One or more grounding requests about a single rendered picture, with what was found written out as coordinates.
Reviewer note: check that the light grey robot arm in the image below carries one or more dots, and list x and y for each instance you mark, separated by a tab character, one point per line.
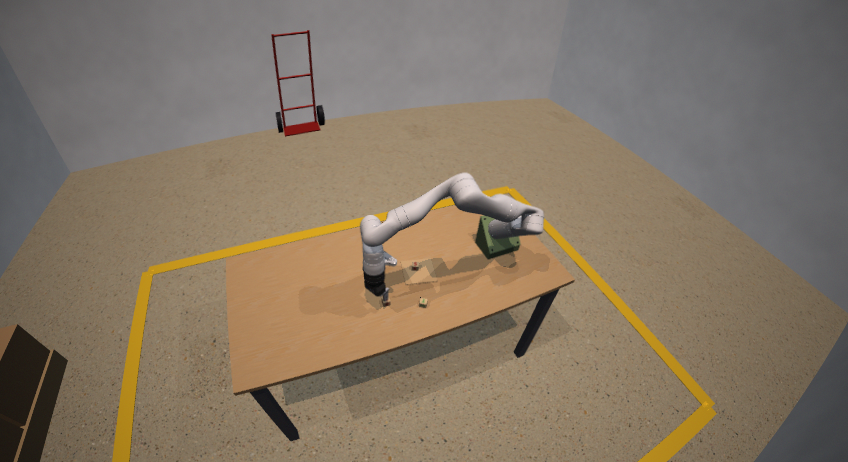
467	197

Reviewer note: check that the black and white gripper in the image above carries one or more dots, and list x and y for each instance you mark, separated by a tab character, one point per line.
375	275

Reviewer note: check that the beige flat mat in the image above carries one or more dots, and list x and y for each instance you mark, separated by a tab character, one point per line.
425	274

